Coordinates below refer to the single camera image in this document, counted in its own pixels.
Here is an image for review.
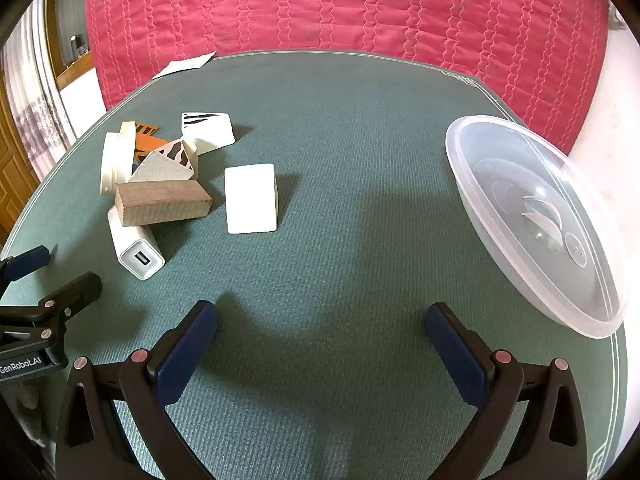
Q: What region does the white zebra-striped triangle block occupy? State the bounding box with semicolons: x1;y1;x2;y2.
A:
180;112;236;155

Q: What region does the red quilted blanket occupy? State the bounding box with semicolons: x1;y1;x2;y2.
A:
84;0;613;156

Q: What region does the white rectangular block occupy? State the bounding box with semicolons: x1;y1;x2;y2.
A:
224;162;279;235

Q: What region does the brown wooden block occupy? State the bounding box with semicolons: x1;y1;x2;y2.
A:
114;180;213;227

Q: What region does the white power adapter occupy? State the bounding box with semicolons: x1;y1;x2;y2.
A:
107;206;166;280

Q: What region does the wooden door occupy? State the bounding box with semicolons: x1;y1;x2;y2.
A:
0;75;41;246

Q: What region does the clear plastic bowl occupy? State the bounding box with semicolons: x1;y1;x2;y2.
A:
444;115;630;339

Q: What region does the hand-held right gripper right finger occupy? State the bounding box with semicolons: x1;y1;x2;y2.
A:
425;302;588;480

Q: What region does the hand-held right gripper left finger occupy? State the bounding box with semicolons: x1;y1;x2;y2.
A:
55;300;219;480

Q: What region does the orange striped wedge block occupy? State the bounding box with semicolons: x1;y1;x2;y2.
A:
131;134;171;165

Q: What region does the white paper sheet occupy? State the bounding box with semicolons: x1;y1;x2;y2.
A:
151;51;217;80

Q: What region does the beige striped wedge block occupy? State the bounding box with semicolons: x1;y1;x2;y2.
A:
127;139;199;184

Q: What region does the wooden window frame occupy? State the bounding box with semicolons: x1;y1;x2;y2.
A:
45;0;96;91

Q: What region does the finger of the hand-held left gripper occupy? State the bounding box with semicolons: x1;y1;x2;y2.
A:
0;271;104;351
0;244;57;292

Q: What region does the thin orange striped block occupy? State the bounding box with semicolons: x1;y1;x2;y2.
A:
120;120;162;137

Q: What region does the white patterned curtain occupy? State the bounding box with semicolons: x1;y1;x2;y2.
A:
2;0;78;186

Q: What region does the white round block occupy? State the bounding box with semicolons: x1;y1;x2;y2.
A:
100;130;136;197

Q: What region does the green table mat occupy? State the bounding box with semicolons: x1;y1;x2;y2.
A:
0;49;628;480

